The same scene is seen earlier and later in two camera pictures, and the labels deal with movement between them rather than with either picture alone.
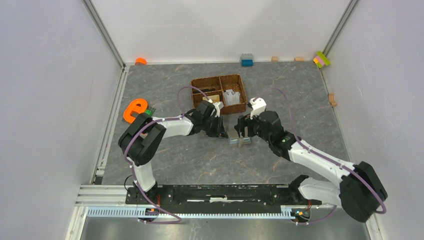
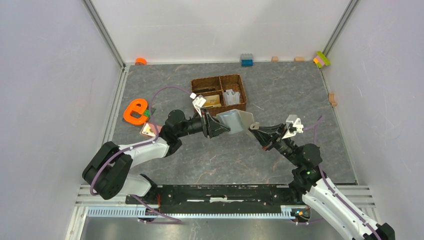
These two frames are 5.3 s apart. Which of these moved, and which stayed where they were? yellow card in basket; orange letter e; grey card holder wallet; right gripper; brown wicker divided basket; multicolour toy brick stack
Moved: right gripper; grey card holder wallet
Stayed: yellow card in basket; multicolour toy brick stack; brown wicker divided basket; orange letter e
